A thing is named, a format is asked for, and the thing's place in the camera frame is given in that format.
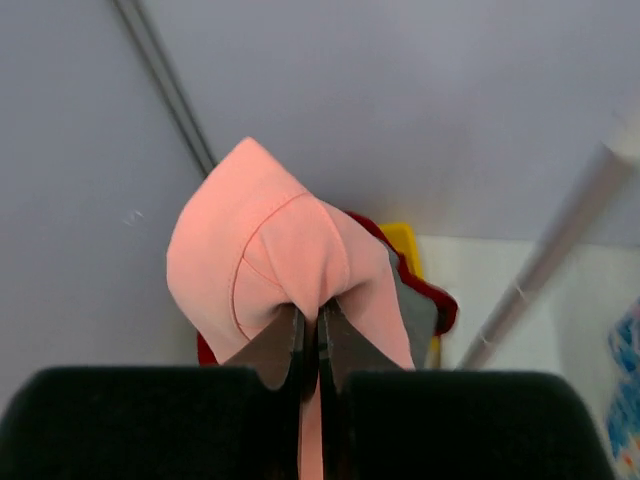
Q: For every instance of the silver white clothes rack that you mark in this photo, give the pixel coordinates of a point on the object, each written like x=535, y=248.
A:
x=614, y=164

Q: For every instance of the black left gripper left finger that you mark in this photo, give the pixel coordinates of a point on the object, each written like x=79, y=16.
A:
x=150, y=415

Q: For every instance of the salmon pink skirt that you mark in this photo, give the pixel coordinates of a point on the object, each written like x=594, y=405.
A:
x=297, y=301

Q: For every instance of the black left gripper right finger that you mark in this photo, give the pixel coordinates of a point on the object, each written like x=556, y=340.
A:
x=380, y=421

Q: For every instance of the yellow plastic bin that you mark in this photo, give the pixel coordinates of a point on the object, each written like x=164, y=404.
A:
x=403, y=239

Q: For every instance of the grey skirt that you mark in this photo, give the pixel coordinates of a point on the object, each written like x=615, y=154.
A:
x=419, y=315

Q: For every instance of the blue floral skirt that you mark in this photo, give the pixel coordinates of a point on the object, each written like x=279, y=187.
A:
x=622, y=419

